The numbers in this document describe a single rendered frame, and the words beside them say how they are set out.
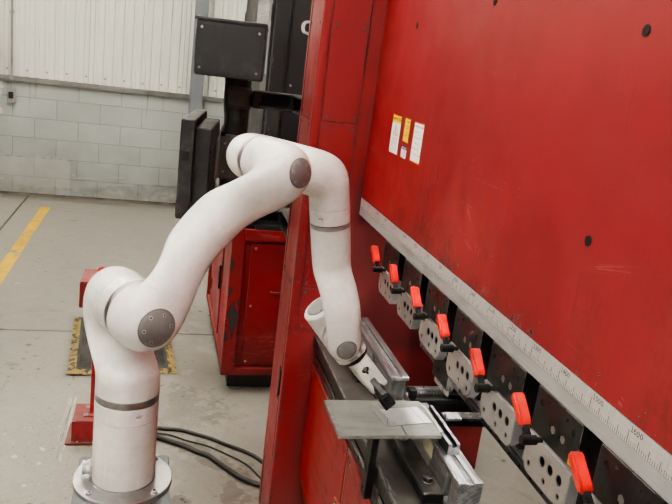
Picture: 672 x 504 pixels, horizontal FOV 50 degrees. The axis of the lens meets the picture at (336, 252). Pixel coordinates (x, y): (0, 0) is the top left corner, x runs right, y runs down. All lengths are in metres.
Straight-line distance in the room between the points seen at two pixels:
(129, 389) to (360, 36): 1.52
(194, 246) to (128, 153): 7.22
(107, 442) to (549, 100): 1.04
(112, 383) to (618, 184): 0.93
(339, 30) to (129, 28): 6.10
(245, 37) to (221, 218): 1.29
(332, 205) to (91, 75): 7.07
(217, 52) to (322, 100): 0.40
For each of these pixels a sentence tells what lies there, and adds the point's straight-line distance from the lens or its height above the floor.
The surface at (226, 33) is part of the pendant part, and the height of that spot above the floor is 1.90.
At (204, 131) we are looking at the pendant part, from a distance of 2.60.
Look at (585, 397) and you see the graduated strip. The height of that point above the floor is 1.38.
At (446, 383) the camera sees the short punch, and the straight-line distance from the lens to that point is 1.82.
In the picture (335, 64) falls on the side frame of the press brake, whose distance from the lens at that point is 2.47.
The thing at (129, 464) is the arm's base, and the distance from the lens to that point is 1.46.
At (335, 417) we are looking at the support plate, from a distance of 1.83.
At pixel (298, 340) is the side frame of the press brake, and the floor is 0.85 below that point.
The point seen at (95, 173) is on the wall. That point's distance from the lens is 8.61.
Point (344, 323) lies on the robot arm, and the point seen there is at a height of 1.31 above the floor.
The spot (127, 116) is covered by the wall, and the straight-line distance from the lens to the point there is 8.50.
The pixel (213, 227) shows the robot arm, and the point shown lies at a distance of 1.36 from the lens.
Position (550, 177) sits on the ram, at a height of 1.70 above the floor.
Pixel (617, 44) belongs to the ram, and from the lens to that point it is 1.25.
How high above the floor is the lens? 1.85
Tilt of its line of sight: 15 degrees down
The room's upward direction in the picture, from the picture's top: 7 degrees clockwise
